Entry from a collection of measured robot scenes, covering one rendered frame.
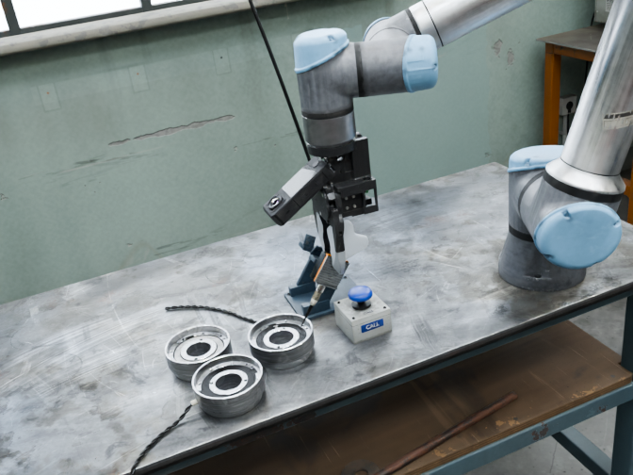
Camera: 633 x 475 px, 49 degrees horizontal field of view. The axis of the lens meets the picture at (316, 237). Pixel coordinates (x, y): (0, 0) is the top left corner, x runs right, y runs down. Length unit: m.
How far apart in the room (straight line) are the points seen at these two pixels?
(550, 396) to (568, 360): 0.12
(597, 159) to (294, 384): 0.54
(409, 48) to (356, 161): 0.18
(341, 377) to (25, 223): 1.80
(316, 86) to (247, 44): 1.70
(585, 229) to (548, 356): 0.51
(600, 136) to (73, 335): 0.93
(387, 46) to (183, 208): 1.86
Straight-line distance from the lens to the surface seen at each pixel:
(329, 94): 0.97
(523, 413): 1.39
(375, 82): 0.97
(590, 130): 1.05
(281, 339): 1.15
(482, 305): 1.22
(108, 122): 2.59
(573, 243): 1.07
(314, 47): 0.95
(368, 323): 1.13
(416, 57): 0.97
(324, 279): 1.09
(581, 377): 1.48
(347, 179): 1.04
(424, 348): 1.12
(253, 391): 1.02
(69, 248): 2.72
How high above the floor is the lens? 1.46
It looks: 26 degrees down
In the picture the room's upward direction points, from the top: 8 degrees counter-clockwise
